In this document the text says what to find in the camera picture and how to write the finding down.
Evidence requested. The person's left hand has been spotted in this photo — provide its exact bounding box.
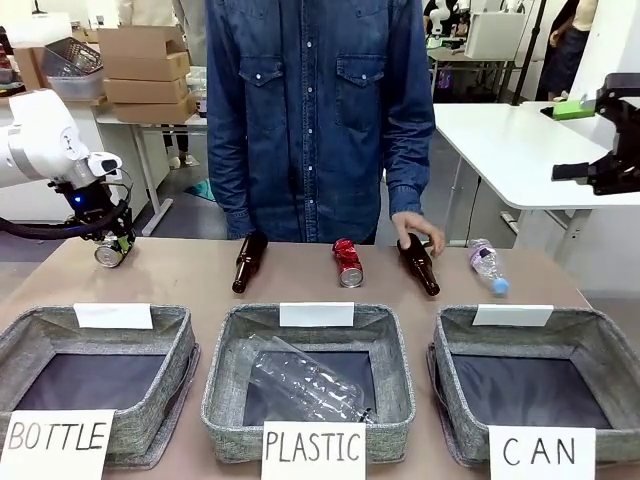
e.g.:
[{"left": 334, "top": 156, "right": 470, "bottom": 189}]
[{"left": 391, "top": 211, "right": 447, "bottom": 259}]

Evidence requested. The white side table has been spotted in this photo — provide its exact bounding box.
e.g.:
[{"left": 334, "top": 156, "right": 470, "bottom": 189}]
[{"left": 432, "top": 99, "right": 640, "bottom": 251}]

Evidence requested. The black tripod pole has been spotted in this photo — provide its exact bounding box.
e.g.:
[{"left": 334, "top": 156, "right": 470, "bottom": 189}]
[{"left": 510, "top": 0, "right": 547, "bottom": 107}]

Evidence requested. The large clear plastic bottle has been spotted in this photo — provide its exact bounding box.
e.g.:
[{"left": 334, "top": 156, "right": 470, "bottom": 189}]
[{"left": 242, "top": 333, "right": 379, "bottom": 426}]

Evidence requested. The closed cardboard box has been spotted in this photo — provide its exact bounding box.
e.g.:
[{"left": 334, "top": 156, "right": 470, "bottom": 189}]
[
  {"left": 102, "top": 51, "right": 192, "bottom": 82},
  {"left": 112, "top": 95, "right": 199, "bottom": 124},
  {"left": 103, "top": 77, "right": 190, "bottom": 105}
]

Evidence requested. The grey basket with PLASTIC sign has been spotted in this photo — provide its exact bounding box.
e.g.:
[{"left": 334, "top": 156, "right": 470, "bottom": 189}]
[{"left": 201, "top": 302, "right": 417, "bottom": 464}]

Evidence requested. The dark crushed drink can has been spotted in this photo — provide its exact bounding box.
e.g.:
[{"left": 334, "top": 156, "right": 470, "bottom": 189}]
[{"left": 93, "top": 238, "right": 132, "bottom": 269}]

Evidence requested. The white CAN paper sign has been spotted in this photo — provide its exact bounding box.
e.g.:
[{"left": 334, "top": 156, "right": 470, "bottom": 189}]
[{"left": 488, "top": 424, "right": 598, "bottom": 480}]

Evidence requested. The clear plastic bin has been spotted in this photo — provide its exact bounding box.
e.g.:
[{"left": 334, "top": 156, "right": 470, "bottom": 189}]
[{"left": 47, "top": 68, "right": 107, "bottom": 102}]

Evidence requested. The white cabinet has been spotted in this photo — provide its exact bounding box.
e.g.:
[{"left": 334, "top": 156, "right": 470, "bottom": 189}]
[{"left": 0, "top": 97, "right": 152, "bottom": 226}]

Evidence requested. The red crushed drink can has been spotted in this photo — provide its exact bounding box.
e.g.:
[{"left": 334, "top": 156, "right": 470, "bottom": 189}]
[{"left": 332, "top": 238, "right": 366, "bottom": 290}]

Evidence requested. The metal mesh basket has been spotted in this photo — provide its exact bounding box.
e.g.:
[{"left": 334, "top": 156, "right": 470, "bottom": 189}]
[{"left": 39, "top": 37, "right": 105, "bottom": 79}]

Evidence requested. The white background box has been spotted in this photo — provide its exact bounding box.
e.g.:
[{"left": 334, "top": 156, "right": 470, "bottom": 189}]
[{"left": 466, "top": 11, "right": 527, "bottom": 59}]

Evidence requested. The small blue-capped plastic bottle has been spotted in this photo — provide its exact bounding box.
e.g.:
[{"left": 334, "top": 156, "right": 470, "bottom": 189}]
[{"left": 467, "top": 238, "right": 512, "bottom": 297}]

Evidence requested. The brown glass bottle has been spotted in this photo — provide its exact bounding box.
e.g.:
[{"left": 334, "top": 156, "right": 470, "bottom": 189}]
[
  {"left": 396, "top": 232, "right": 442, "bottom": 298},
  {"left": 230, "top": 231, "right": 270, "bottom": 295}
]

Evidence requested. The white desk with legs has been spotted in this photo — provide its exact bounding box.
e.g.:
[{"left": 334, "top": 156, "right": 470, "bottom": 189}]
[{"left": 94, "top": 110, "right": 209, "bottom": 237}]

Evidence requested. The grey basket with BOTTLE sign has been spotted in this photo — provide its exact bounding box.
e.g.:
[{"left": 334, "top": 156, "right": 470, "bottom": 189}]
[{"left": 0, "top": 303, "right": 202, "bottom": 470}]

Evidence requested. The white PLASTIC paper sign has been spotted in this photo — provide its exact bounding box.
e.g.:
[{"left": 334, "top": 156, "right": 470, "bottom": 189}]
[{"left": 260, "top": 420, "right": 367, "bottom": 480}]

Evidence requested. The small cardboard box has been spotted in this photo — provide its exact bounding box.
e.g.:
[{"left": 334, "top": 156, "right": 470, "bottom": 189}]
[{"left": 12, "top": 46, "right": 52, "bottom": 94}]

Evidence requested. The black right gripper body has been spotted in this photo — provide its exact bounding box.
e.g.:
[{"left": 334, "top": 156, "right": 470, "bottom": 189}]
[{"left": 612, "top": 112, "right": 640, "bottom": 159}]

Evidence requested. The blank white card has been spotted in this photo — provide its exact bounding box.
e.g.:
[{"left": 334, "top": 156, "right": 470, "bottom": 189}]
[
  {"left": 472, "top": 303, "right": 555, "bottom": 328},
  {"left": 279, "top": 301, "right": 356, "bottom": 329},
  {"left": 73, "top": 302, "right": 154, "bottom": 331}
]

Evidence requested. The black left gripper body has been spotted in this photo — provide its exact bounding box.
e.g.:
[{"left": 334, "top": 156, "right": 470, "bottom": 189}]
[{"left": 59, "top": 180, "right": 134, "bottom": 242}]

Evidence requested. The grey background table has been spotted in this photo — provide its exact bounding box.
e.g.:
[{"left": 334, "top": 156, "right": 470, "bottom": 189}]
[{"left": 426, "top": 45, "right": 517, "bottom": 104}]

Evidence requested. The white BOTTLE paper sign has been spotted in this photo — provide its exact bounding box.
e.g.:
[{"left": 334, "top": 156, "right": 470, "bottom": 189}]
[{"left": 0, "top": 409, "right": 117, "bottom": 480}]

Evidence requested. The person's right forearm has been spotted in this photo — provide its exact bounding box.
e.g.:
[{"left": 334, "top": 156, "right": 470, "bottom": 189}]
[{"left": 206, "top": 114, "right": 254, "bottom": 240}]

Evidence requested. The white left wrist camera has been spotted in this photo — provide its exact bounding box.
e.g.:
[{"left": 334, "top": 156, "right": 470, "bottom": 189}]
[{"left": 87, "top": 151, "right": 124, "bottom": 179}]

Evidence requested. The open cardboard box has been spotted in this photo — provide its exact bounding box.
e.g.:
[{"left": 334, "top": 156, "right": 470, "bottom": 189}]
[{"left": 96, "top": 24, "right": 190, "bottom": 65}]

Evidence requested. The person's denim shirt torso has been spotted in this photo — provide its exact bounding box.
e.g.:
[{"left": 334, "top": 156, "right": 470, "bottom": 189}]
[{"left": 204, "top": 0, "right": 436, "bottom": 246}]

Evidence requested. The person's left forearm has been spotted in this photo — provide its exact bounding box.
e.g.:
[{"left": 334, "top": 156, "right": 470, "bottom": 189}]
[{"left": 387, "top": 114, "right": 436, "bottom": 221}]

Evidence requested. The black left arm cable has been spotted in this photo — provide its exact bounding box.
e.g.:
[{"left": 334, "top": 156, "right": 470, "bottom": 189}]
[{"left": 0, "top": 167, "right": 134, "bottom": 242}]

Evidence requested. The white foam box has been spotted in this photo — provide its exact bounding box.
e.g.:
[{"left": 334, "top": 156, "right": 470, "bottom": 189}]
[{"left": 0, "top": 12, "right": 74, "bottom": 47}]

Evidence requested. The grey basket with CAN sign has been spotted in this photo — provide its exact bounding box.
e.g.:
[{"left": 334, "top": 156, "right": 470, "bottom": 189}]
[{"left": 426, "top": 304, "right": 640, "bottom": 469}]

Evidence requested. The background person in dark skirt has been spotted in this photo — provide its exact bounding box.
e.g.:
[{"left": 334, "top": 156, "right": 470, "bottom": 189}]
[{"left": 536, "top": 0, "right": 600, "bottom": 102}]

